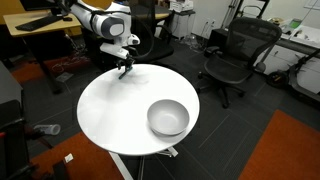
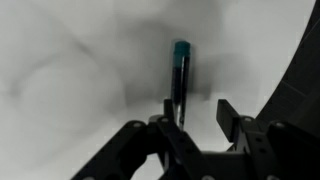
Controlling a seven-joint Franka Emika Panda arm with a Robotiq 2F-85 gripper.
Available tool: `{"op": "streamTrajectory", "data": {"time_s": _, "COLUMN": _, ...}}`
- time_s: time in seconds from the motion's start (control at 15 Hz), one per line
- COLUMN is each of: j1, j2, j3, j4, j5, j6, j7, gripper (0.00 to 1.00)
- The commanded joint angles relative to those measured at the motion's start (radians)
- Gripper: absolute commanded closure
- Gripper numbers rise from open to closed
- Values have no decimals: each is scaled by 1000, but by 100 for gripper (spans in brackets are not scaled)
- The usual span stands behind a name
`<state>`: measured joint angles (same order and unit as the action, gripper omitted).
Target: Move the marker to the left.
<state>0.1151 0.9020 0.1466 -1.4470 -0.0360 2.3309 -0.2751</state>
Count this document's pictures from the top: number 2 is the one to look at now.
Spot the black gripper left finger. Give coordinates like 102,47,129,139
70,98,204,180

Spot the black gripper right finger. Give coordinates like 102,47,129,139
216,98,320,180

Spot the teal capped marker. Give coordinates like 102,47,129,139
170,40,193,133

